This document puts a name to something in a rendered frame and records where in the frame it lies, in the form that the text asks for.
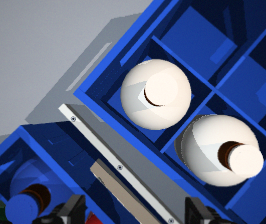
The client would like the blue labelled bottle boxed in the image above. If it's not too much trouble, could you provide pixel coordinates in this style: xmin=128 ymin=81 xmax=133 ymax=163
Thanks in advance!
xmin=5 ymin=154 xmax=75 ymax=224

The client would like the red bottle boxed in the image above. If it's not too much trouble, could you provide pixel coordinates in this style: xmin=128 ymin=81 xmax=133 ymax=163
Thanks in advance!
xmin=85 ymin=211 xmax=103 ymax=224

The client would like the blue plastic crate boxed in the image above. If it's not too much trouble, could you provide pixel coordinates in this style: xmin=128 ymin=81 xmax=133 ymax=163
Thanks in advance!
xmin=0 ymin=121 xmax=168 ymax=224
xmin=73 ymin=0 xmax=266 ymax=224

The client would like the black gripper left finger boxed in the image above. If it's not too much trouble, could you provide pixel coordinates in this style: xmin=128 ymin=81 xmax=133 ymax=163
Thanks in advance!
xmin=32 ymin=195 xmax=86 ymax=224

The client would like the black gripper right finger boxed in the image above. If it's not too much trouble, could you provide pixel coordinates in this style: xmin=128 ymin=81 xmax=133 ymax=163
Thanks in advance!
xmin=185 ymin=197 xmax=237 ymax=224

